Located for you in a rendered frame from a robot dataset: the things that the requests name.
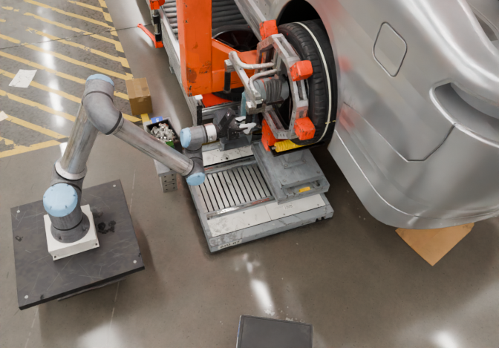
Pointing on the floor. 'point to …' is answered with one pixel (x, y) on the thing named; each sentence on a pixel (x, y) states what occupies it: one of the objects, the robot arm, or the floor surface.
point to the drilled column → (168, 182)
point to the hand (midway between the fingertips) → (252, 120)
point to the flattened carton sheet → (434, 240)
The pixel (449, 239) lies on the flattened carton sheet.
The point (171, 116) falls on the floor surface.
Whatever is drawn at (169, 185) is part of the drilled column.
